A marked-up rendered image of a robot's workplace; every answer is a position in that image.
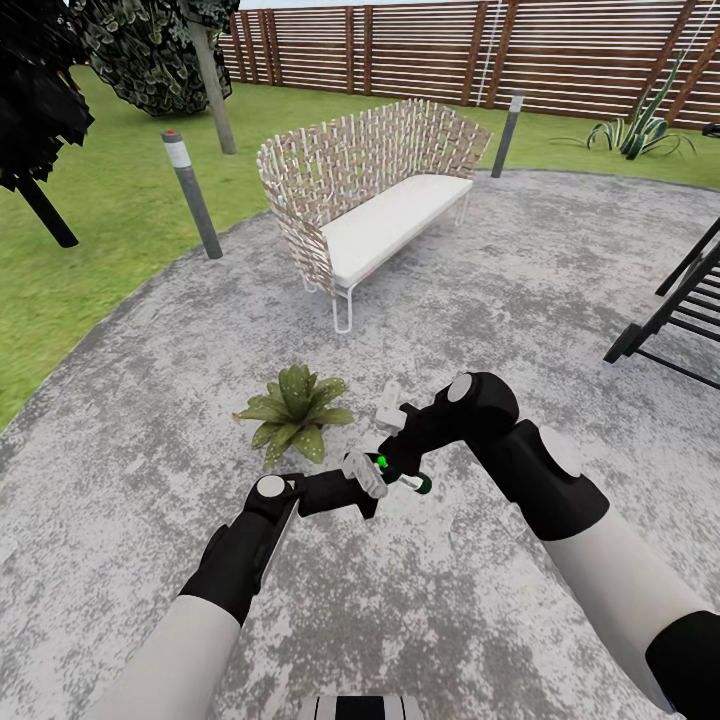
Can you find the pot plant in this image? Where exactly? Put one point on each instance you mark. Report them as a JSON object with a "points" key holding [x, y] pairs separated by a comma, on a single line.
{"points": [[294, 413]]}

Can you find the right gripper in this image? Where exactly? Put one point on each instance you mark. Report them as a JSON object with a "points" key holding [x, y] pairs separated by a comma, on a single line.
{"points": [[403, 452]]}

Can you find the garden chair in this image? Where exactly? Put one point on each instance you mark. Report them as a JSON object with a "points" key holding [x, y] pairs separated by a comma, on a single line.
{"points": [[387, 198]]}

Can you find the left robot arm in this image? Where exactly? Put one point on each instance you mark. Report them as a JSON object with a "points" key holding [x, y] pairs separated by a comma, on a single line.
{"points": [[176, 673]]}

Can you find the charcoal grill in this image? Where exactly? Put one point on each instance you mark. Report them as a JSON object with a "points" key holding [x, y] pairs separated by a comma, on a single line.
{"points": [[698, 271]]}

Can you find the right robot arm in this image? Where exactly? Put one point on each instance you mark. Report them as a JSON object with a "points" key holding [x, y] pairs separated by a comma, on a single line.
{"points": [[661, 633]]}

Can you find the insectifuge atomizer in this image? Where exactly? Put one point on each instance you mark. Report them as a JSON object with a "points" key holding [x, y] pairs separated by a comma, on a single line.
{"points": [[420, 483]]}

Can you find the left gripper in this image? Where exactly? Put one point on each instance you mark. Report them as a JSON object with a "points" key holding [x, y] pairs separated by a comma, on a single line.
{"points": [[345, 492]]}

